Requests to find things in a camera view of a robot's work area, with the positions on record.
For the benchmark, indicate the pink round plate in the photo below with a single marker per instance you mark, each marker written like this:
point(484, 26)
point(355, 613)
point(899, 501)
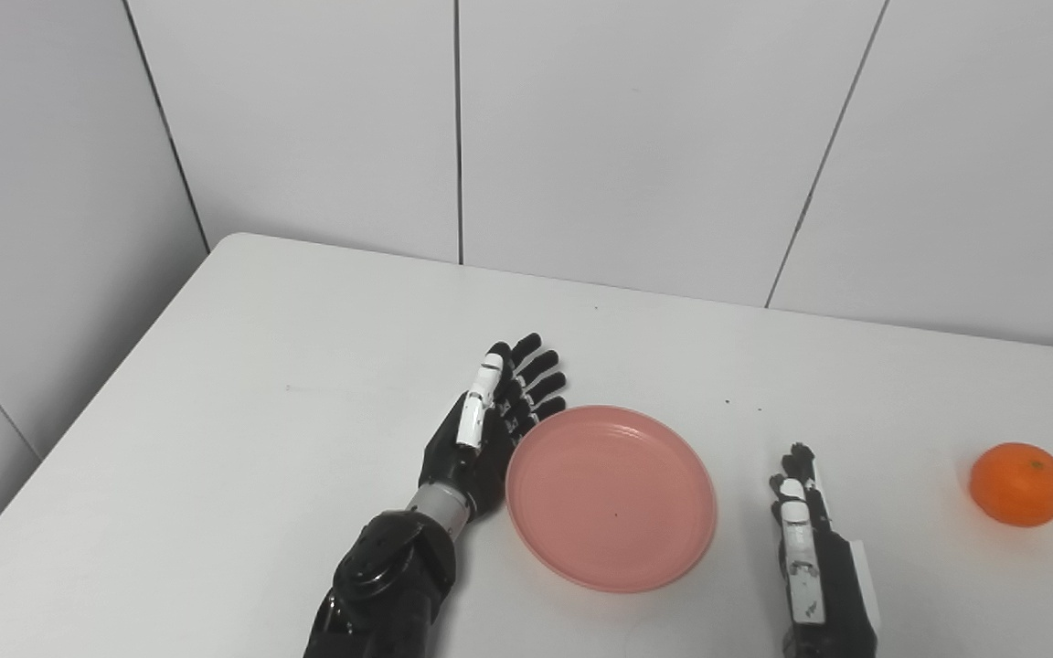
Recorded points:
point(609, 498)

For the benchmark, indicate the orange fruit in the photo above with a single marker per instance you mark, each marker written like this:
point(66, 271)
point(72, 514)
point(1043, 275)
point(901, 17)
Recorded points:
point(1020, 484)

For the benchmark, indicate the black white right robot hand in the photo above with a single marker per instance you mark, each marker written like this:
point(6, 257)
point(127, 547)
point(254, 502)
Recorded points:
point(842, 594)

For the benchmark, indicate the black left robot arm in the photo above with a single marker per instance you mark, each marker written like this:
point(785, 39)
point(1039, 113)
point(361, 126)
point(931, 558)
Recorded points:
point(389, 585)

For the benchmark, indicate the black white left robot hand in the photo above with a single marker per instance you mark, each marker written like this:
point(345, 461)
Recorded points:
point(481, 466)

